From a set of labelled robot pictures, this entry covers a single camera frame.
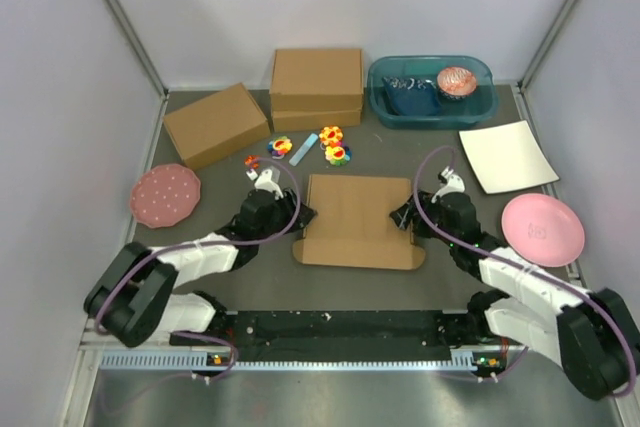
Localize teal plastic bin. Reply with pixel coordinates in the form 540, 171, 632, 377
366, 55, 499, 130

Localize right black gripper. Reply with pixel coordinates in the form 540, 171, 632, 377
390, 189, 458, 247

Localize red glitter leaf charm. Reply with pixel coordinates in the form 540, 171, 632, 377
244, 156, 259, 170

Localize blue highlighter pen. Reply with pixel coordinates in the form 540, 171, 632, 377
289, 133, 319, 166

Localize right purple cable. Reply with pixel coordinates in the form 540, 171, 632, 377
412, 145, 637, 397

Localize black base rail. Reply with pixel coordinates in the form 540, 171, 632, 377
169, 309, 481, 363

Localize purple cable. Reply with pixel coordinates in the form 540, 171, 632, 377
412, 145, 637, 397
93, 155, 301, 388

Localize dark blue patterned bowl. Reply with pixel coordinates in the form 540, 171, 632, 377
382, 77, 440, 117

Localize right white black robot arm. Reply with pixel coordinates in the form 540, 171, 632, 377
389, 191, 639, 400

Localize rainbow flower plush dark petals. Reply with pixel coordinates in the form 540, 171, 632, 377
267, 136, 293, 159

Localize pink dotted plate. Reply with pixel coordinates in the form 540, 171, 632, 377
129, 163, 201, 229

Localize white square plate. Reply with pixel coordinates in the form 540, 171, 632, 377
459, 120, 559, 194

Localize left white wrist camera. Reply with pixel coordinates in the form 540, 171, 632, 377
246, 167, 283, 199

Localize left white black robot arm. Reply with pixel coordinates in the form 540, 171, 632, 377
83, 188, 317, 348

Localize orange yellow flower plush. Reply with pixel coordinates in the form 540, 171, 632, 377
318, 126, 344, 148

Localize bottom stacked cardboard box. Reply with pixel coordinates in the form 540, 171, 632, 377
271, 109, 362, 132

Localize small folded cardboard box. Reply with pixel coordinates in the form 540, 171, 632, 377
163, 83, 271, 170

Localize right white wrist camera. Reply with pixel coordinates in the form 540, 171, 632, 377
431, 167, 465, 203

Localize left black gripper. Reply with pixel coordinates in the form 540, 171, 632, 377
256, 187, 317, 242

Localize top stacked cardboard box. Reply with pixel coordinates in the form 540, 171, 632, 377
269, 48, 364, 112

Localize red white patterned bowl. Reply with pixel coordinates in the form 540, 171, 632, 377
436, 66, 477, 100

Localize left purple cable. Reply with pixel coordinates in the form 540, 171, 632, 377
93, 155, 301, 388

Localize stacked cardboard box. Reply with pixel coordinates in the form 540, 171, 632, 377
269, 48, 364, 112
271, 109, 362, 132

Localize brown cardboard box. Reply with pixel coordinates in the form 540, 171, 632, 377
292, 174, 426, 271

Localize plain pink plate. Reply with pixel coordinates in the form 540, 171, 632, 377
501, 193, 585, 268

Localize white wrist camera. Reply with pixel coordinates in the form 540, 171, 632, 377
431, 167, 465, 203
246, 167, 283, 199

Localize rainbow flower plush green petals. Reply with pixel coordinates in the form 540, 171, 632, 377
324, 145, 351, 166

